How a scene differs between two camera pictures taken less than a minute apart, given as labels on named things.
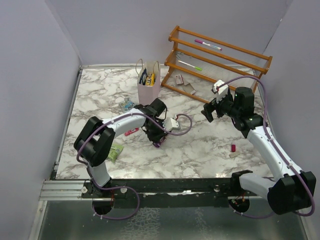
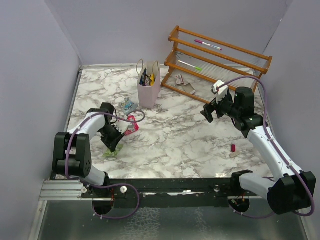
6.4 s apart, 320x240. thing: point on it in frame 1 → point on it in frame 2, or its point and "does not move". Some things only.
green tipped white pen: [196, 67] does not move
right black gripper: [209, 107] does not move
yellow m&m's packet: [150, 79] does not move
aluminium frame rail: [64, 190] does not move
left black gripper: [156, 138] → [111, 143]
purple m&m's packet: [161, 141] → [143, 81]
